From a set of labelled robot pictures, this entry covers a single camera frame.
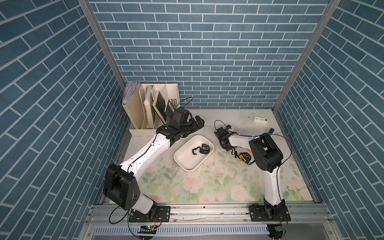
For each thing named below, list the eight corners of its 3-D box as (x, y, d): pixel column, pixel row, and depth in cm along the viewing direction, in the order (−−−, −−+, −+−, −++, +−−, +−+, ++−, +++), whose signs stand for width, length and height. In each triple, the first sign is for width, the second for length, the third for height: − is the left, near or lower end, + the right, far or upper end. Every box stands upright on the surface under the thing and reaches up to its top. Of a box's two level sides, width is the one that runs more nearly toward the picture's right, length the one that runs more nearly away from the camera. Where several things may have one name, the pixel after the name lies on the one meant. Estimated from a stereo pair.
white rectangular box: (253, 121, 117) (254, 119, 114) (253, 118, 119) (254, 115, 117) (266, 124, 115) (268, 121, 113) (266, 121, 118) (268, 118, 115)
